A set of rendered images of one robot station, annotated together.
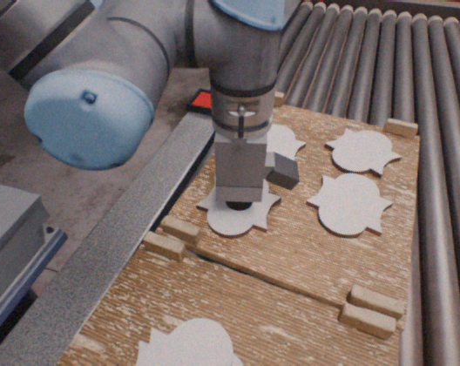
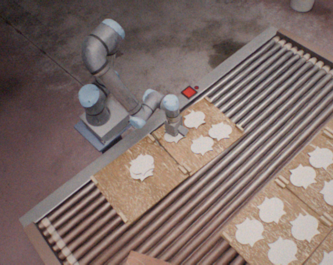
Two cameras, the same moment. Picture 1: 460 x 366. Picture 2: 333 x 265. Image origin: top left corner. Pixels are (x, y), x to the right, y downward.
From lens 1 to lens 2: 1.33 m
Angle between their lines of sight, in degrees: 25
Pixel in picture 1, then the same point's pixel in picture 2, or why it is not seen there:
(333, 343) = (174, 171)
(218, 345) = (151, 161)
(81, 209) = not seen: hidden behind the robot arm
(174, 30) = (157, 104)
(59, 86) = (133, 120)
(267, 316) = (164, 161)
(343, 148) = (215, 128)
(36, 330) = (121, 145)
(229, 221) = (168, 138)
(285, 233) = (180, 146)
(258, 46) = (170, 112)
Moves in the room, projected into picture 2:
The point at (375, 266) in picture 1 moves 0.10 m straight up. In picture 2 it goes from (195, 162) to (195, 153)
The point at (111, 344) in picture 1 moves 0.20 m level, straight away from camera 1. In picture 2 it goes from (133, 153) to (126, 125)
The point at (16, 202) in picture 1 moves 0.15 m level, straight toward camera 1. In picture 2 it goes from (123, 114) to (128, 134)
